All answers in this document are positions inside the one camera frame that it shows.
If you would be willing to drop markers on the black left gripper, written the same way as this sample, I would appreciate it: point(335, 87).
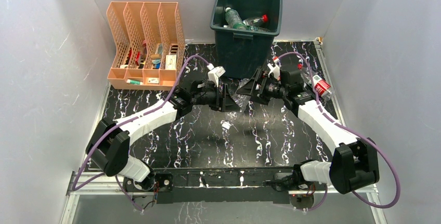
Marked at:
point(222, 104)

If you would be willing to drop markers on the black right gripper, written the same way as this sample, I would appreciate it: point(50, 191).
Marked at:
point(247, 89)

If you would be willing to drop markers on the small white card box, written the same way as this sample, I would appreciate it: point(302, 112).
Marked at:
point(153, 80)

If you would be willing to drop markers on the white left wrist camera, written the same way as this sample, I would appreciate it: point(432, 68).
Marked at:
point(215, 73)

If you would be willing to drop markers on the dark green plastic bin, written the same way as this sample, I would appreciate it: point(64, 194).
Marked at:
point(242, 52)

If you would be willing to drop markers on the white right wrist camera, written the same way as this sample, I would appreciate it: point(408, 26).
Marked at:
point(274, 68)

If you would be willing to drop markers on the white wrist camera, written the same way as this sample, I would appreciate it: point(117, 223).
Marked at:
point(215, 73)
point(274, 68)

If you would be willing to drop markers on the orange plastic file organizer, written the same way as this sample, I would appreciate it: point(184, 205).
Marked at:
point(149, 41)

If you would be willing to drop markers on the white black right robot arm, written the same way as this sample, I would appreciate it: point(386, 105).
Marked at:
point(355, 162)

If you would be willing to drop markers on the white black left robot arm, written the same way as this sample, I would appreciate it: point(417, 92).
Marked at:
point(109, 145)

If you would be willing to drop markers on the green tea bottle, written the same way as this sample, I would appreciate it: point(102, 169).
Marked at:
point(233, 19)

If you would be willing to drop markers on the red label water bottle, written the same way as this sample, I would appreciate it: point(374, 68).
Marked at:
point(256, 21)

